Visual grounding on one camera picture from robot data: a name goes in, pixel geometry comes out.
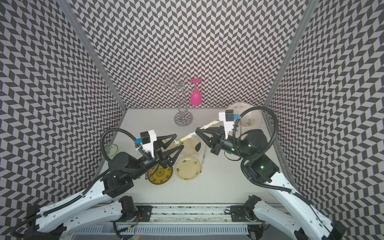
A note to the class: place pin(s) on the chrome glass rack stand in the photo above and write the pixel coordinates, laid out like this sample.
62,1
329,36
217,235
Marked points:
179,85

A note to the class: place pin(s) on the white trash bin with bag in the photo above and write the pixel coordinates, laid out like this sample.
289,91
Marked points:
251,120

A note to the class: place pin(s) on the metal base rail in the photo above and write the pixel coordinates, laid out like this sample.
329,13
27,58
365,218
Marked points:
184,220

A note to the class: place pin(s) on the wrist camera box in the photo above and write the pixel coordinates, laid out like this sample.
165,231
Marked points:
146,143
228,118

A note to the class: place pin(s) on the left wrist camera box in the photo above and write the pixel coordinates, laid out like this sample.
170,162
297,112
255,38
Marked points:
146,143

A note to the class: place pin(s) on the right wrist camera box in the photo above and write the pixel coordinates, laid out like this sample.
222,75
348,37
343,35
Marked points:
228,118

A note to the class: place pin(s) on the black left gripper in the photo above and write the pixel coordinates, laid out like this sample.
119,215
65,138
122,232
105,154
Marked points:
162,158

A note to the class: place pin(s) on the green drinking glass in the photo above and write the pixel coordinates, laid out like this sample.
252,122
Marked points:
111,150

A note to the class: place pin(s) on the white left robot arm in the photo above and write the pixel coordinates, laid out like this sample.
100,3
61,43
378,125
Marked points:
103,199

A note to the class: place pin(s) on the yellow patterned plate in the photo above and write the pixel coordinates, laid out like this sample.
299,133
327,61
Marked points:
158,175

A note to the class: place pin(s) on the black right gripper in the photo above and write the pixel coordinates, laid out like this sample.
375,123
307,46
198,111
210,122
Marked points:
217,147

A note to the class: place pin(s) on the cream plate with green patch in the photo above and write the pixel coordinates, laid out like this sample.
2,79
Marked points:
187,148

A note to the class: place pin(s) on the cream plate with red stamps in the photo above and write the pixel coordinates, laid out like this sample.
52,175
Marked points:
187,168

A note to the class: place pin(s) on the pink wine glass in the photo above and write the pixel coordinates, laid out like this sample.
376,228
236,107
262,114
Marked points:
196,96

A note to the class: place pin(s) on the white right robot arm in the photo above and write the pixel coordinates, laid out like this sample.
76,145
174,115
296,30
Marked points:
304,221

